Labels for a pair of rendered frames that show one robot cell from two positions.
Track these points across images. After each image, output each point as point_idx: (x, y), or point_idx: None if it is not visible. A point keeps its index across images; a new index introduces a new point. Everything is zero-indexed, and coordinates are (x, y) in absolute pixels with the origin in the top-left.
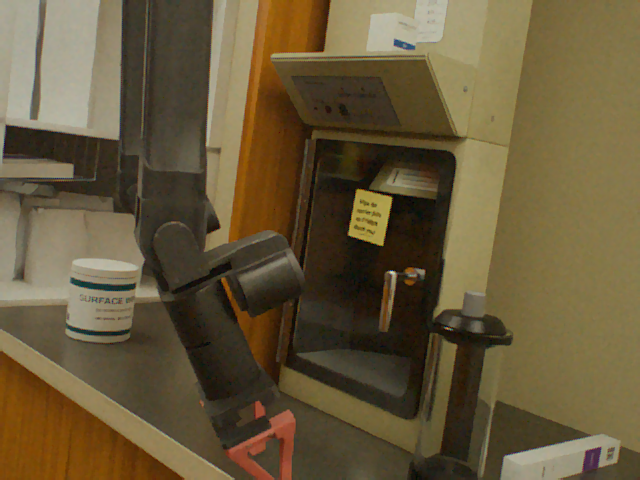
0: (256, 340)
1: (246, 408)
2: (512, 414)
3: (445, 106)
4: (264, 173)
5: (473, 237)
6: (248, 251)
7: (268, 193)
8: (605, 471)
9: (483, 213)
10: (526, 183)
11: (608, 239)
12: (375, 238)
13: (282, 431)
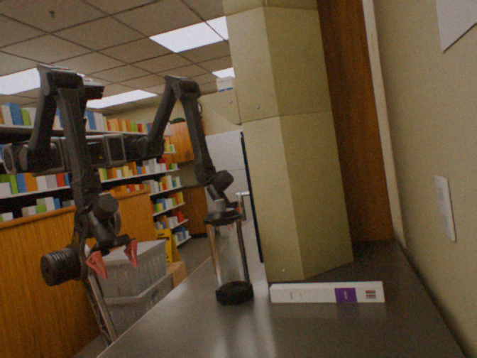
0: None
1: (250, 258)
2: (392, 268)
3: (221, 114)
4: None
5: (267, 168)
6: (94, 201)
7: None
8: (357, 305)
9: (270, 155)
10: (397, 114)
11: (413, 140)
12: None
13: (92, 256)
